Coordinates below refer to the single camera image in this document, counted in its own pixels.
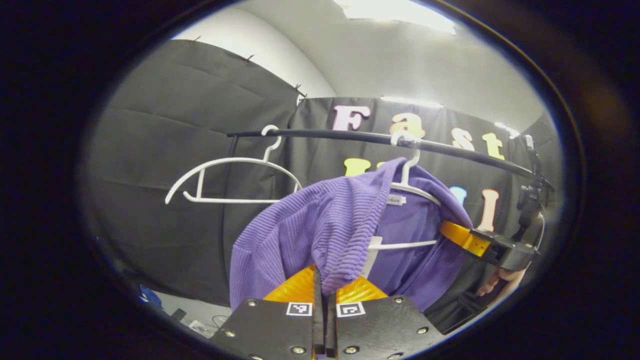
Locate black backdrop cloth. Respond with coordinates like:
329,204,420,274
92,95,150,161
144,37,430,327
82,39,563,333

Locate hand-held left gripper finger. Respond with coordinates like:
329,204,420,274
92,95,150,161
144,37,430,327
209,264,326,360
325,275,446,360

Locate white plastic clothes hanger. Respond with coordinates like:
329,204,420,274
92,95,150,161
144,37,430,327
367,131,443,251
165,125,303,206

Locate purple corduroy shirt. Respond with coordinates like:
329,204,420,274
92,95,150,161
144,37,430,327
229,156,475,313

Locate blue object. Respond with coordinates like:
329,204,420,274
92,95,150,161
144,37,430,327
140,285,163,308

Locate black metal clothes rack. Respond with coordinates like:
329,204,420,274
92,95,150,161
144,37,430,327
220,128,556,301

